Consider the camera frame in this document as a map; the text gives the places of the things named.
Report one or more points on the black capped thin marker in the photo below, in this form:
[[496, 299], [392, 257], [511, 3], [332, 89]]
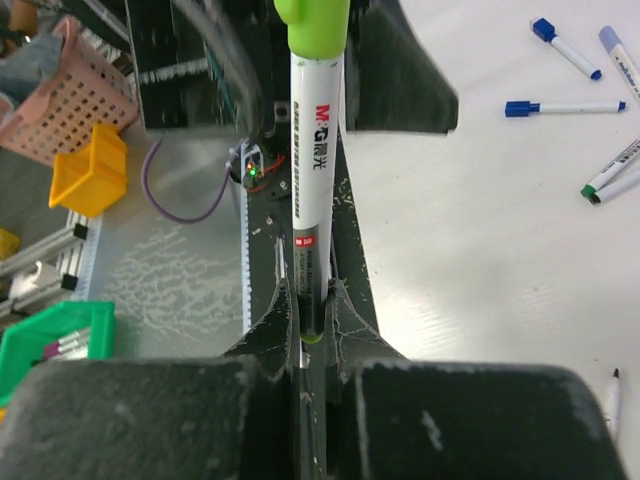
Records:
[[615, 189]]

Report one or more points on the green plastic bin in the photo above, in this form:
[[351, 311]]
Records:
[[88, 326]]

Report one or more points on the light green capped marker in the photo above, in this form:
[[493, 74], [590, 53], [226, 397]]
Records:
[[316, 33]]

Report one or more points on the white slotted cable duct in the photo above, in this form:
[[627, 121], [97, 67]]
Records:
[[242, 250]]

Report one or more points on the dark green capped marker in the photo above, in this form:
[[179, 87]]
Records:
[[612, 169]]

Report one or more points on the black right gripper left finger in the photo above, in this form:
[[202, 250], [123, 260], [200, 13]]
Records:
[[265, 353]]

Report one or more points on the blue capped marker left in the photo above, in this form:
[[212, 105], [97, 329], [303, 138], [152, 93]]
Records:
[[521, 109]]

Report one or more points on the yellow plastic bin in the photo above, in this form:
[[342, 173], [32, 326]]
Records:
[[92, 180]]

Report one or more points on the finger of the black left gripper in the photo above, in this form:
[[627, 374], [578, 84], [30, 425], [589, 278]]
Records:
[[202, 67], [391, 83]]

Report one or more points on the magenta capped marker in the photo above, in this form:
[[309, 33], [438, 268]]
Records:
[[612, 406]]

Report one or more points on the lavender capped white pen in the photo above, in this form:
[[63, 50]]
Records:
[[621, 59]]

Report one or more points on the pink perforated basket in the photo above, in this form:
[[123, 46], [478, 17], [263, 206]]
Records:
[[59, 115]]

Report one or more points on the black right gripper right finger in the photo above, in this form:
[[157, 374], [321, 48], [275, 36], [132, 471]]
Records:
[[369, 401]]

